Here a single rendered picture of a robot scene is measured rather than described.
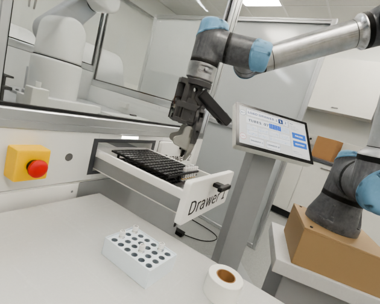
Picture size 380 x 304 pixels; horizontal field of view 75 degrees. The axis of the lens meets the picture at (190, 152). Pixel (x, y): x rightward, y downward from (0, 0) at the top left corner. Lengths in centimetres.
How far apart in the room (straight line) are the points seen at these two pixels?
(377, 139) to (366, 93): 324
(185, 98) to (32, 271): 48
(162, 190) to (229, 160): 189
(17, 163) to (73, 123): 17
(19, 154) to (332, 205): 80
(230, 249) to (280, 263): 104
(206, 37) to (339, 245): 63
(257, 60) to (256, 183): 110
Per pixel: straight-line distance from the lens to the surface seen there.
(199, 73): 65
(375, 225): 360
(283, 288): 86
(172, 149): 106
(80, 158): 76
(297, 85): 236
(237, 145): 141
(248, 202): 167
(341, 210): 83
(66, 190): 78
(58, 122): 69
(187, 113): 65
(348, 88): 397
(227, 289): 51
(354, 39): 84
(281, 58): 79
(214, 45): 66
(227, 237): 174
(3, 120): 63
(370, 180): 67
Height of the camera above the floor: 109
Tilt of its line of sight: 10 degrees down
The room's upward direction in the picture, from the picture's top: 16 degrees clockwise
